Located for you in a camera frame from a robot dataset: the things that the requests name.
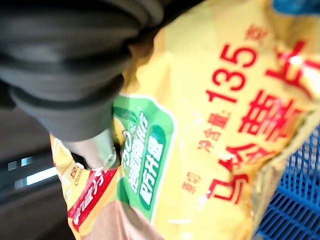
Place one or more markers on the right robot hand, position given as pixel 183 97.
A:
pixel 62 65

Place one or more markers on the yellow potato chip bag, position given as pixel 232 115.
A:
pixel 200 140

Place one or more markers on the blue plastic basket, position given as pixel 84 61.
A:
pixel 295 200

